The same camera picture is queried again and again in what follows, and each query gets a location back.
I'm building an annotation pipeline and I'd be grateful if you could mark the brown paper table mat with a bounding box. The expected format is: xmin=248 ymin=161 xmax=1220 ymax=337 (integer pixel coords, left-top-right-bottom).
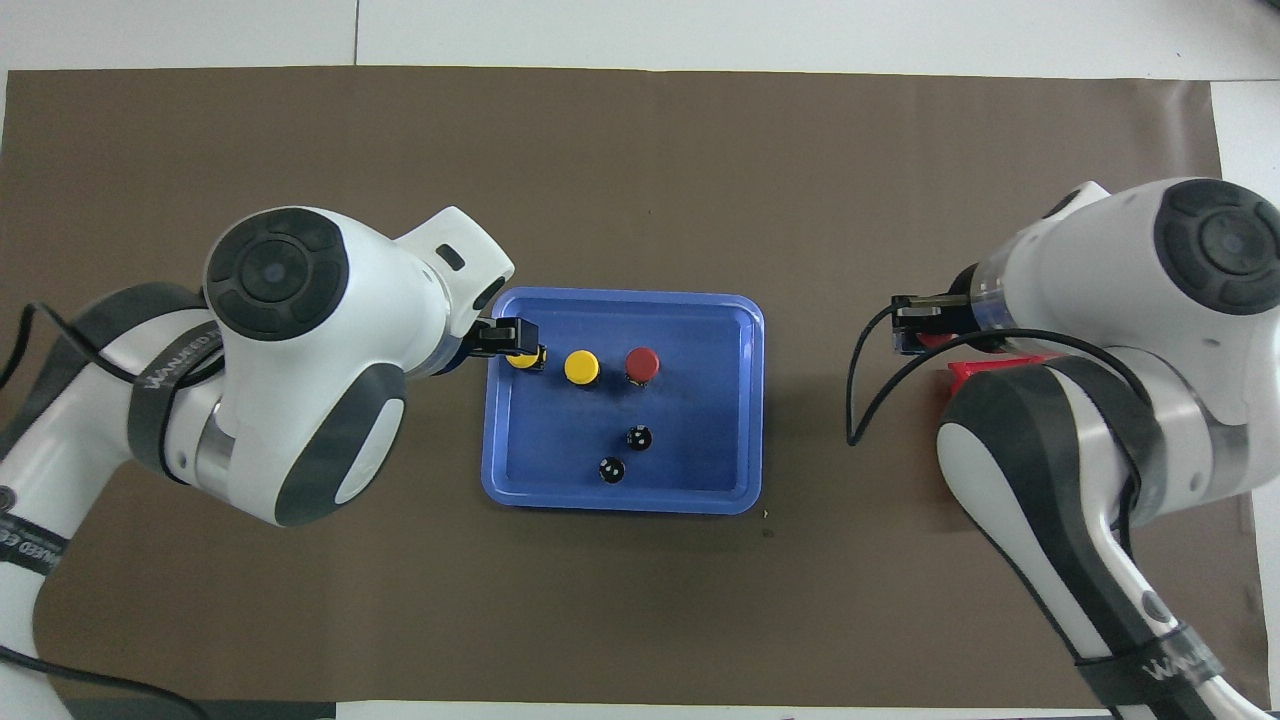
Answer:
xmin=0 ymin=66 xmax=1271 ymax=711

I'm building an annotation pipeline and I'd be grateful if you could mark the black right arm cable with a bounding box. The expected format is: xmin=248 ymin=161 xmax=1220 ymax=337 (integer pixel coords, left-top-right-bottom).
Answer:
xmin=846 ymin=303 xmax=1151 ymax=541

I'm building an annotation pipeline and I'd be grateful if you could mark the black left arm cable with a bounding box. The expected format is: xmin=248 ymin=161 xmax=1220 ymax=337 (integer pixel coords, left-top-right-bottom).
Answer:
xmin=0 ymin=300 xmax=211 ymax=720

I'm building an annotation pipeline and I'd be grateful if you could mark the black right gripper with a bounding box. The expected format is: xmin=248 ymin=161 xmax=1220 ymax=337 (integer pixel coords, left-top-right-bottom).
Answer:
xmin=892 ymin=265 xmax=1001 ymax=357

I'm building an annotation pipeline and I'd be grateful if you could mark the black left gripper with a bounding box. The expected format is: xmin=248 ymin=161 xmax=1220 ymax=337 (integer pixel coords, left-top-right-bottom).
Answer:
xmin=462 ymin=317 xmax=543 ymax=360

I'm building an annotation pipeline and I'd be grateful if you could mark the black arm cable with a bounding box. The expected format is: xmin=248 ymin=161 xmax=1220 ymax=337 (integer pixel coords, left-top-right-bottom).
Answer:
xmin=0 ymin=300 xmax=211 ymax=720
xmin=846 ymin=303 xmax=1151 ymax=541

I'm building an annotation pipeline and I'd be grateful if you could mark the red plastic storage bin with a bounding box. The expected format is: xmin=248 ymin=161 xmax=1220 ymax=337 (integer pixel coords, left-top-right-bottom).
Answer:
xmin=948 ymin=354 xmax=1063 ymax=401

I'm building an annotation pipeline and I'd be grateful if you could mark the blue plastic tray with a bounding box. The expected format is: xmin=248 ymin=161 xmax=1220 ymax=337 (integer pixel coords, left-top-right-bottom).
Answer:
xmin=481 ymin=287 xmax=767 ymax=517

